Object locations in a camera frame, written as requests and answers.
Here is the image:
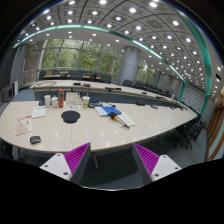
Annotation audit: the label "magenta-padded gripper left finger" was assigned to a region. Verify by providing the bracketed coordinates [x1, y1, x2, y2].
[39, 142, 92, 185]

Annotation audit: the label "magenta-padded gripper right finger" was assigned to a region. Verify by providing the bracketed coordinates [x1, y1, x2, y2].
[131, 143, 183, 186]

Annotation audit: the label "black computer mouse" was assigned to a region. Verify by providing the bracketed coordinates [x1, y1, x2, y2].
[29, 135, 42, 145]

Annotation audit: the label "black round mouse pad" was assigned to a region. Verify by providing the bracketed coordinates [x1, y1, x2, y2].
[60, 110, 81, 124]

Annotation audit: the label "white paper sheet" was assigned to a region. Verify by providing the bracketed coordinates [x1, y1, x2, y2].
[116, 111, 137, 128]

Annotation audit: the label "black handheld microphone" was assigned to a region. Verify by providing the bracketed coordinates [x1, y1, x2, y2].
[109, 111, 130, 129]

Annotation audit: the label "colourful sticker sheet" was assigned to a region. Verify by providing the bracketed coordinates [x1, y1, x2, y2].
[63, 104, 81, 111]

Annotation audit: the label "black office chairs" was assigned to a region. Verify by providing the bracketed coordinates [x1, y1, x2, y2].
[38, 69, 174, 98]
[171, 114, 208, 150]

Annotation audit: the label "blue folder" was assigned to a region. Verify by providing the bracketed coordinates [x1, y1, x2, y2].
[94, 105, 122, 117]

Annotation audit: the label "green printed paper cup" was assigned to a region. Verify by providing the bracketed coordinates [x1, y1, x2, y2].
[82, 96, 91, 109]

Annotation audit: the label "white cardboard box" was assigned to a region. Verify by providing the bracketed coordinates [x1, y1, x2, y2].
[65, 92, 83, 107]

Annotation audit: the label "white paper booklet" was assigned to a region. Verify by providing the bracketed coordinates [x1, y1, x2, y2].
[31, 106, 47, 119]

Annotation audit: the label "white lidded mug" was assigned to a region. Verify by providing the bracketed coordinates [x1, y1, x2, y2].
[50, 95, 60, 108]

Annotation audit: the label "red thermos bottle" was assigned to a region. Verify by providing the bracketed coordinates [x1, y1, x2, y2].
[58, 88, 65, 109]

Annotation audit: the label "magazine with fan print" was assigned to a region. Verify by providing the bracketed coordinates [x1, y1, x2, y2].
[15, 115, 33, 136]

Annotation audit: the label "white paper cup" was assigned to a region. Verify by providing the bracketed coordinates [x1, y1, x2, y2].
[44, 94, 52, 108]

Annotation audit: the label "long curved conference table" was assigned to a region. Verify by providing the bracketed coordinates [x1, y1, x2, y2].
[29, 79, 188, 109]

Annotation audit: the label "wooden table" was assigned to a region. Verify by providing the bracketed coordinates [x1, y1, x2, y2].
[42, 73, 101, 81]

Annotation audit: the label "grey floor heater unit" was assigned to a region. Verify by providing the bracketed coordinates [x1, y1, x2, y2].
[2, 81, 19, 103]

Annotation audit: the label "ceiling lights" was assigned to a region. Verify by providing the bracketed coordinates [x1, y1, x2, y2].
[23, 0, 223, 91]

